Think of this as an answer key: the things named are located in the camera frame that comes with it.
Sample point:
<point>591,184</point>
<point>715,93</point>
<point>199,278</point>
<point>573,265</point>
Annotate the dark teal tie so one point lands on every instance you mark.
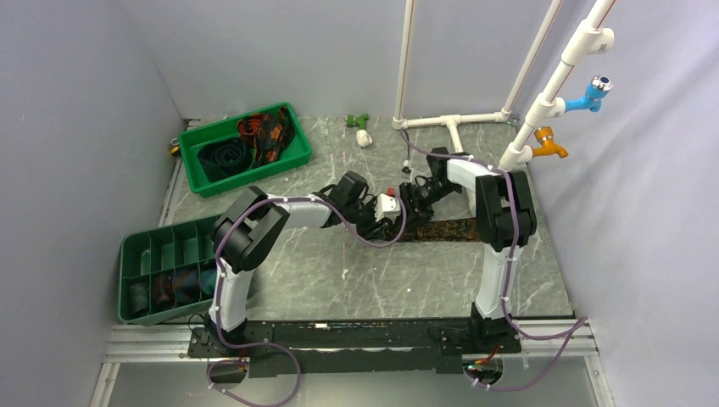
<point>226,158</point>

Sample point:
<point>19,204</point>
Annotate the orange faucet tap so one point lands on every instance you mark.
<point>546,138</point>

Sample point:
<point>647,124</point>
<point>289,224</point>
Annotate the blue faucet tap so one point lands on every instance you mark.
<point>597,89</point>

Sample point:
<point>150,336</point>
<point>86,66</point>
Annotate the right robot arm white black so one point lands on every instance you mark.
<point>505,220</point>

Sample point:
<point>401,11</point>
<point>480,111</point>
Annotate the brown patterned necktie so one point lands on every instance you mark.
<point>456,230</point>

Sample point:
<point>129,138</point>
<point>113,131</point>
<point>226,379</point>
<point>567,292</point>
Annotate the rolled black tie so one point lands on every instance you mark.
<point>138,299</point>

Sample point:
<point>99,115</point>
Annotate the green compartment organizer tray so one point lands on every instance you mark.
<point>165,250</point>

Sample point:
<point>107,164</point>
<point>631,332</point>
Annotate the white pipe fitting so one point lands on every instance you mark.
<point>363,138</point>

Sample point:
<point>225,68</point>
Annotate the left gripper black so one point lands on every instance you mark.
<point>373,230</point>

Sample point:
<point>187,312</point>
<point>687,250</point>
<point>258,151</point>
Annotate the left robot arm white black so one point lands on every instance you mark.
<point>246,233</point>

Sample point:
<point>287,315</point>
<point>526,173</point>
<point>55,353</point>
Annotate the green open tray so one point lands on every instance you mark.
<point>297,154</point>

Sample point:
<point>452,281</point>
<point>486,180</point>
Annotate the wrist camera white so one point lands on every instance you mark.
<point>406,171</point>
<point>387,207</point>

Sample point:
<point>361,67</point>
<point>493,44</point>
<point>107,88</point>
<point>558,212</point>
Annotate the green pipe fitting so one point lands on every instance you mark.
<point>357,121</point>

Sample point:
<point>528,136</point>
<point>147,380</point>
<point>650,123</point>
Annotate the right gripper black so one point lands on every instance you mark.
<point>415,209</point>

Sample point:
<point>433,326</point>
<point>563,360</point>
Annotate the aluminium rail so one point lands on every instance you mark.
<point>174,343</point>

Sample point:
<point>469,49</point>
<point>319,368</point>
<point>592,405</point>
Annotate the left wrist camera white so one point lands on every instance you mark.
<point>387,207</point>

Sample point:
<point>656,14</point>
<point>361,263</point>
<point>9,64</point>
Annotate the white pvc pipe frame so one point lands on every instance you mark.
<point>590,37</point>

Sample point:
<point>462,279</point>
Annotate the rolled dark red tie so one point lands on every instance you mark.
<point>162,293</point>

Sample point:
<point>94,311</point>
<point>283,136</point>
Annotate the rolled navy plaid tie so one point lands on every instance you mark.
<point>185,286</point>

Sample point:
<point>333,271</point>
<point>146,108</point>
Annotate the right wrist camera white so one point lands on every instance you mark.
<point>406,171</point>

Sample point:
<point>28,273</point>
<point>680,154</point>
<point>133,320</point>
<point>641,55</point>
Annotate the rolled dark green tie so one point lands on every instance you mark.
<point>207,282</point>

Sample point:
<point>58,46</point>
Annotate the orange black tie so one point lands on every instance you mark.
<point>269,133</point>

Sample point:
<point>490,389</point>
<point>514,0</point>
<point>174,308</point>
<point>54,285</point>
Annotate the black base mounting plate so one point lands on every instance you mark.
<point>442,345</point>

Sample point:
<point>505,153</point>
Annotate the yellow clamp at table edge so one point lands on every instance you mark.
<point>174,149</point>

